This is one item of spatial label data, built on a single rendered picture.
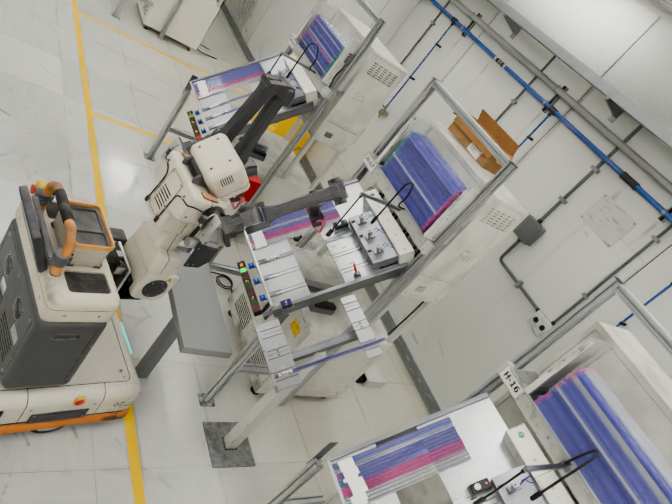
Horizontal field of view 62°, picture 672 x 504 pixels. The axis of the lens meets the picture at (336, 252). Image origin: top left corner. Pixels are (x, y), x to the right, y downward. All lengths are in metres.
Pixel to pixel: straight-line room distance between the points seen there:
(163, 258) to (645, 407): 1.85
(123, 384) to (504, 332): 2.59
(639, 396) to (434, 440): 0.76
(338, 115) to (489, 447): 2.42
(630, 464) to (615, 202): 2.16
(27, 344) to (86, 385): 0.43
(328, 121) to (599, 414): 2.57
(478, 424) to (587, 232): 1.95
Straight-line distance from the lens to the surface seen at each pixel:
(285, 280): 2.79
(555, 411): 2.24
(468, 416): 2.40
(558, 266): 4.01
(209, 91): 4.13
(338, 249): 2.88
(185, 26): 6.95
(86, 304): 2.08
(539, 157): 4.32
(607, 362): 2.38
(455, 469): 2.32
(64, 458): 2.69
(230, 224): 2.02
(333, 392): 3.59
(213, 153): 2.10
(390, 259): 2.77
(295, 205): 2.10
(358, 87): 3.84
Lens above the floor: 2.24
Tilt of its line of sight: 26 degrees down
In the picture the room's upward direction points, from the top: 41 degrees clockwise
